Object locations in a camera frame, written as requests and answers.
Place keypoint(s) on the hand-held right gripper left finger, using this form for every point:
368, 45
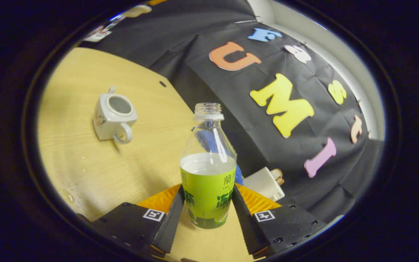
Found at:
171, 225

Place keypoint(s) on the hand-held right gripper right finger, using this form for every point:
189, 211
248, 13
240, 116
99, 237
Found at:
244, 225

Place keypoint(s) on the green label water bottle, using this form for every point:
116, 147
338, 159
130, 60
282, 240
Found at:
207, 189

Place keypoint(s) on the white teacup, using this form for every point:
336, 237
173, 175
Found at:
104, 123

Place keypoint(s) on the white toaster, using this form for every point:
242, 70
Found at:
264, 183

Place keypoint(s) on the blue towel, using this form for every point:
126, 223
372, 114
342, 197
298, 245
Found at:
239, 176

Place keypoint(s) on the bread slice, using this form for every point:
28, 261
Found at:
278, 175

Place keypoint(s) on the black backdrop cloth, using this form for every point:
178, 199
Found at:
267, 153

